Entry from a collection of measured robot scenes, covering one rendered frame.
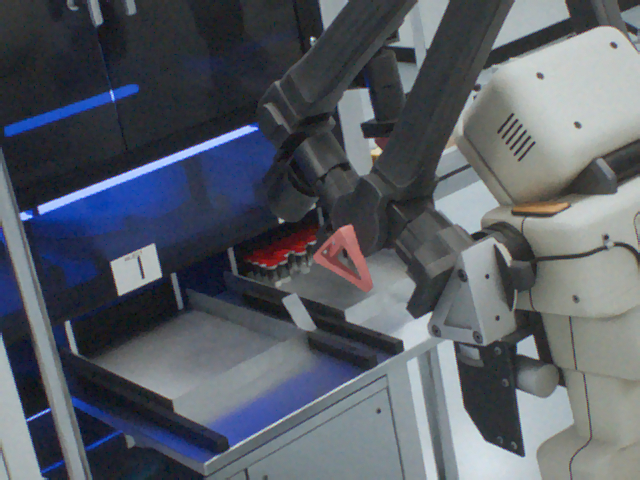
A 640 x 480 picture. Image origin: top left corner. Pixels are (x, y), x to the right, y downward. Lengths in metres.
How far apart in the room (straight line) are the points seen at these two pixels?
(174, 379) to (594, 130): 0.86
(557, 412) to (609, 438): 1.94
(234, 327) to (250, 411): 0.31
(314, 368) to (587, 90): 0.70
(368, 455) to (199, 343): 0.55
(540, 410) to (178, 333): 1.59
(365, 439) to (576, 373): 0.99
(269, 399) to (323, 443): 0.57
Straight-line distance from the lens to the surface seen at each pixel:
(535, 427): 3.56
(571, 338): 1.63
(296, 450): 2.49
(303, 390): 1.98
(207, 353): 2.16
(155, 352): 2.21
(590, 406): 1.68
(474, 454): 3.48
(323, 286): 2.32
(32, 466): 1.54
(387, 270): 2.34
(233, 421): 1.94
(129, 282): 2.19
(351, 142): 2.43
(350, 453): 2.59
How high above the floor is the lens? 1.77
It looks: 20 degrees down
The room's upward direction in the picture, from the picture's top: 11 degrees counter-clockwise
